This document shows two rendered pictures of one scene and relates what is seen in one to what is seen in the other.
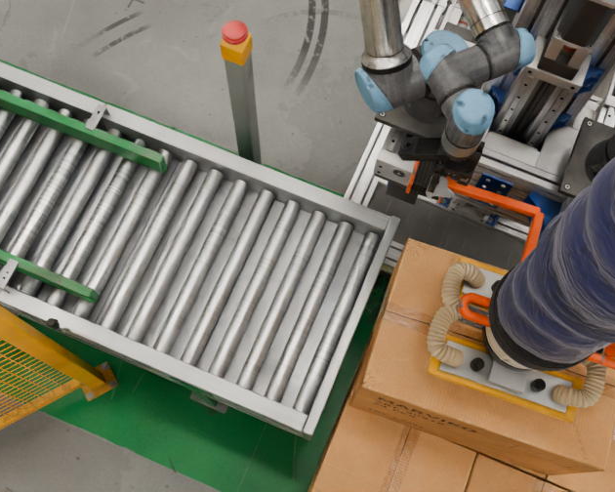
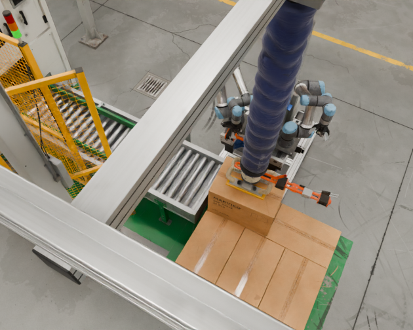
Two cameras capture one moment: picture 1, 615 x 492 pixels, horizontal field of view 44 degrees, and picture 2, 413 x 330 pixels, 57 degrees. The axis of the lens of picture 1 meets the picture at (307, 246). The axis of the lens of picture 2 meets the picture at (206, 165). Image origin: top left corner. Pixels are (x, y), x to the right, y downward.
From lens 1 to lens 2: 1.69 m
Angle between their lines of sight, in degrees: 14
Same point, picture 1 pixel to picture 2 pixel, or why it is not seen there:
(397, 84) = (224, 110)
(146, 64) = not seen: hidden behind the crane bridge
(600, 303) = (251, 139)
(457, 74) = (234, 103)
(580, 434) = (268, 208)
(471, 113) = (235, 110)
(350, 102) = not seen: hidden behind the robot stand
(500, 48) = (245, 98)
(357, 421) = (209, 215)
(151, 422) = (145, 225)
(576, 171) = not seen: hidden behind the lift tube
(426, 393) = (226, 194)
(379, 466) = (214, 228)
